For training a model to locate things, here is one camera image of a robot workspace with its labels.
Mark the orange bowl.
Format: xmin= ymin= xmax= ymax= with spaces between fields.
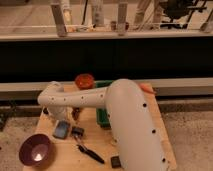
xmin=75 ymin=73 xmax=94 ymax=90

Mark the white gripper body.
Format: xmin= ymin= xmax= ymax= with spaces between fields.
xmin=47 ymin=106 xmax=69 ymax=124

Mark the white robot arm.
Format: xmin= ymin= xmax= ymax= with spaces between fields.
xmin=38 ymin=79 xmax=169 ymax=171

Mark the small black clip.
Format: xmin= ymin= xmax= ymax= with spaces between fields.
xmin=71 ymin=126 xmax=84 ymax=137

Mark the black office chair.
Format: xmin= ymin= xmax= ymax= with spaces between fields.
xmin=159 ymin=0 xmax=207 ymax=29

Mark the purple bowl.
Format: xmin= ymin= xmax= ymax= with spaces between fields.
xmin=19 ymin=134 xmax=52 ymax=166

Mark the black brush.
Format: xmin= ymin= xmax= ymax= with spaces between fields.
xmin=77 ymin=145 xmax=105 ymax=164

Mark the blue sponge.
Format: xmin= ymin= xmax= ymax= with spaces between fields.
xmin=53 ymin=121 xmax=70 ymax=139

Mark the green plastic tray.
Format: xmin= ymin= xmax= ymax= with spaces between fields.
xmin=95 ymin=80 xmax=112 ymax=128

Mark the black rectangular block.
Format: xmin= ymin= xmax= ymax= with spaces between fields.
xmin=110 ymin=156 xmax=121 ymax=168

